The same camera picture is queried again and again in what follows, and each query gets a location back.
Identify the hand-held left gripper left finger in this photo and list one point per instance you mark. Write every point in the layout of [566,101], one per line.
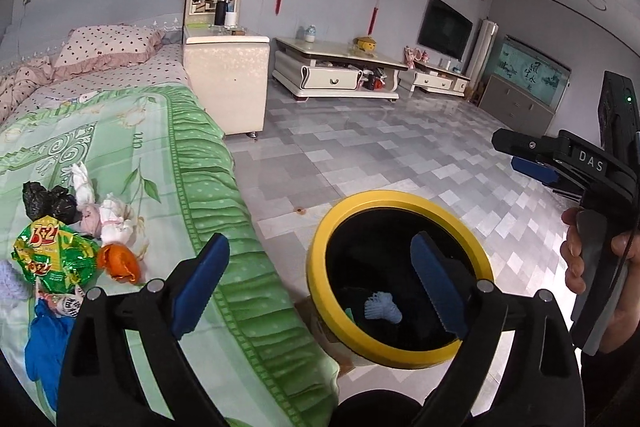
[200,287]

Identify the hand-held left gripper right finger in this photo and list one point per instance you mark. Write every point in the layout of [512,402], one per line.
[442,289]

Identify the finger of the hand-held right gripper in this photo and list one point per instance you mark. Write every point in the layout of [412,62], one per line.
[525,142]
[535,169]

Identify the yellow rimmed black trash bin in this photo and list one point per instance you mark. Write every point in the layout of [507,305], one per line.
[350,207]

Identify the knotted pink sock bundle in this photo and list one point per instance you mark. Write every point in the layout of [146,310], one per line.
[92,219]

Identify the green snack packet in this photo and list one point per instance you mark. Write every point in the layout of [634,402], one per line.
[50,257]

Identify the black plastic bag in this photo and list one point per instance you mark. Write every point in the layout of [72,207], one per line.
[45,202]

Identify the person's right forearm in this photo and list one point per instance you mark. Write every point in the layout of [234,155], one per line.
[607,374]

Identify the person's right hand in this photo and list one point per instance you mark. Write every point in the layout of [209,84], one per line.
[572,252]

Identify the grey fish tank cabinet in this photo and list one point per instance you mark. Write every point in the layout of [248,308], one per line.
[515,107]

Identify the light blue pleated wad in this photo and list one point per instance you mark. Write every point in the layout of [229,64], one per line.
[382,309]

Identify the glass fish tank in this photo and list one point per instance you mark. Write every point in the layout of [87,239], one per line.
[530,72]

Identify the orange peel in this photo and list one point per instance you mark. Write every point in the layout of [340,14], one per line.
[117,259]

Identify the white standing air conditioner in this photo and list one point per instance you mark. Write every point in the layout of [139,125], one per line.
[482,57]

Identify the white television stand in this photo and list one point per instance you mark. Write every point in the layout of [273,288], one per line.
[435,82]

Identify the green floral blanket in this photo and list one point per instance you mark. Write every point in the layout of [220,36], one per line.
[190,157]

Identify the red and white wrapper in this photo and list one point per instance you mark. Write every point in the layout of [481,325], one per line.
[67,304]

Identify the small pink figurines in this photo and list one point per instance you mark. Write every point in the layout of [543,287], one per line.
[417,57]

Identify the flat screen television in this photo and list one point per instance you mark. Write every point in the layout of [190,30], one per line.
[445,29]

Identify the knotted white plastic bag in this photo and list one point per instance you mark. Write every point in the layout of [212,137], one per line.
[82,184]

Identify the round ceiling light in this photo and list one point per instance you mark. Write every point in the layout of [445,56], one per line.
[596,1]

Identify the red packages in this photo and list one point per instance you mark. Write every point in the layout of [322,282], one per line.
[374,79]

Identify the blue plastic bag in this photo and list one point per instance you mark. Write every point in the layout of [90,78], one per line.
[45,347]

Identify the yellow toy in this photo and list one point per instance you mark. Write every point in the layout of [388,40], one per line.
[365,44]

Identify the pale purple crumpled wad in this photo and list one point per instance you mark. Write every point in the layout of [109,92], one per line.
[10,282]

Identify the cream nightstand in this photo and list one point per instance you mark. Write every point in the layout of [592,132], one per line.
[225,82]

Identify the white tv console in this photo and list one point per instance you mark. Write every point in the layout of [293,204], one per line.
[325,79]

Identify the polka dot bed sheet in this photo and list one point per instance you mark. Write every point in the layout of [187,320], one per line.
[150,72]

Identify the clear water bottle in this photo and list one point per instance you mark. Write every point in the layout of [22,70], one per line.
[311,34]

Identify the polka dot ruffled pillow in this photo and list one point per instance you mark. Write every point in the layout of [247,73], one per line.
[110,44]

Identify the white cup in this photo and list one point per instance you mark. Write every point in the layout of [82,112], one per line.
[230,19]

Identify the pink polka dot quilt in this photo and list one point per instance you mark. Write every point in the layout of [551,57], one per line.
[20,82]

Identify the black thermos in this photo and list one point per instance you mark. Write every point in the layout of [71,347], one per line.
[221,9]

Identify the cream organizer box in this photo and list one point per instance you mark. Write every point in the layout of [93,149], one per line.
[200,4]

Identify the grey padded headboard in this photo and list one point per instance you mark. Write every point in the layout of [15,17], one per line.
[100,2]

